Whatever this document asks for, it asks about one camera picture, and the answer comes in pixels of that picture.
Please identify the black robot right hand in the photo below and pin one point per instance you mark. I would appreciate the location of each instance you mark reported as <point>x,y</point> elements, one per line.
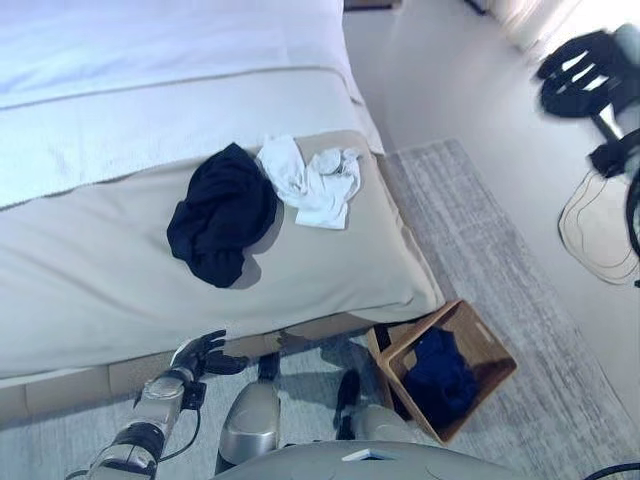
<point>607,60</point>

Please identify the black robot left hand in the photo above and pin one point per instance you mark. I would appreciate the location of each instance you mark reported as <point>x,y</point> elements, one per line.
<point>200,357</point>

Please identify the black garment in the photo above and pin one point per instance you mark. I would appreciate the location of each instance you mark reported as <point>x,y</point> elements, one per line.
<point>225,215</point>

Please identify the white garment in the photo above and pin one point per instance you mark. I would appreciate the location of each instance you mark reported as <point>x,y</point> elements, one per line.
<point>320,195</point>

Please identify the blue garment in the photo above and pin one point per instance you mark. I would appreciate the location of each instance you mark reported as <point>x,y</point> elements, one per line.
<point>440,380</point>

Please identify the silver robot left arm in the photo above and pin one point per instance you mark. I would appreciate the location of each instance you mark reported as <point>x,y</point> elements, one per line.
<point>155,395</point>

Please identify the white bed sheet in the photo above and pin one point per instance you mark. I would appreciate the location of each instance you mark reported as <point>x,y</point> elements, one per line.
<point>150,75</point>

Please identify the brown wicker basket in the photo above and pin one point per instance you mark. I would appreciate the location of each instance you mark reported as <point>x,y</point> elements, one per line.
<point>495,360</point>

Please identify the silver robot left leg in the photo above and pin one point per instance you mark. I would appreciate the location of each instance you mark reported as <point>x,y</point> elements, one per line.
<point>250,420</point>

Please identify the silver robot leg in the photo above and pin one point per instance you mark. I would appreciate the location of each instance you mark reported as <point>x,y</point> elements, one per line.
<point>380,425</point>
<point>250,420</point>

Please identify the beige duvet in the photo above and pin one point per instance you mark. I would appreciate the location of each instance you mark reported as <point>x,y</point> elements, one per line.
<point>100,275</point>

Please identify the grey robot torso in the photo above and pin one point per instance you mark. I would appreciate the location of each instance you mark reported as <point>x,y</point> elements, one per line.
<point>325,467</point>

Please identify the silver robot right leg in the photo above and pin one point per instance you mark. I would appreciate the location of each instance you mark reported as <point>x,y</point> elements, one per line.
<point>380,425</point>

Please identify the grey striped rug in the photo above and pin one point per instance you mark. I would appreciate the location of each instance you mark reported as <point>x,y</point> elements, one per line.
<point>500,275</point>

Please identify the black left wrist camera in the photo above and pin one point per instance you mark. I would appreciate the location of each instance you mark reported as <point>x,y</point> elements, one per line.
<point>195,395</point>

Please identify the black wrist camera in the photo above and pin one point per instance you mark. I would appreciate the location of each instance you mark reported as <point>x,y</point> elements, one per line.
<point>607,160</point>
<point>195,395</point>

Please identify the tan padded bed frame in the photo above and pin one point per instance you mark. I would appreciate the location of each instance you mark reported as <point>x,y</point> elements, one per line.
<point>125,372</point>

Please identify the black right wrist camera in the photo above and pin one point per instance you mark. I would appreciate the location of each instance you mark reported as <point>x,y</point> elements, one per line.
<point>607,160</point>

